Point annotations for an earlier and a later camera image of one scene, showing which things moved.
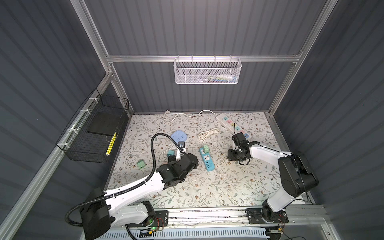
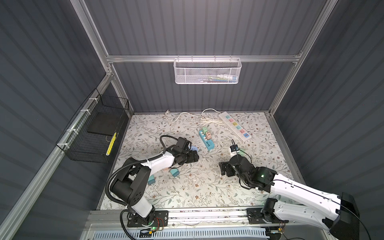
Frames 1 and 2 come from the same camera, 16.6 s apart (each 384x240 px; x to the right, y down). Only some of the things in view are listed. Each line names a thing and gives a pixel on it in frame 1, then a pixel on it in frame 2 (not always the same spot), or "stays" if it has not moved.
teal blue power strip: x=207 y=160 → x=209 y=143
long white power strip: x=233 y=125 stays
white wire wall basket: x=207 y=71 stays
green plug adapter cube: x=206 y=148 → x=204 y=130
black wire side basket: x=90 y=135 stays
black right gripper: x=230 y=157 → x=227 y=165
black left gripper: x=172 y=160 → x=192 y=157
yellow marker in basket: x=111 y=144 stays
